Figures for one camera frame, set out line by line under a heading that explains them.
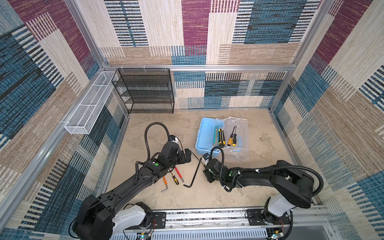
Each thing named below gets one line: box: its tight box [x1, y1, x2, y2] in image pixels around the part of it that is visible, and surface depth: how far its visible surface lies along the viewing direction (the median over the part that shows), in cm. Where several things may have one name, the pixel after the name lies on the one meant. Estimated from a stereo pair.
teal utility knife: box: [212, 126, 219, 147], surface depth 96 cm
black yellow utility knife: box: [218, 127, 226, 148], surface depth 96 cm
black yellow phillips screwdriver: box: [232, 126, 237, 147], surface depth 91 cm
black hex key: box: [183, 157, 203, 188], surface depth 89 cm
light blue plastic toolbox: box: [195, 116, 249, 159], surface depth 98 cm
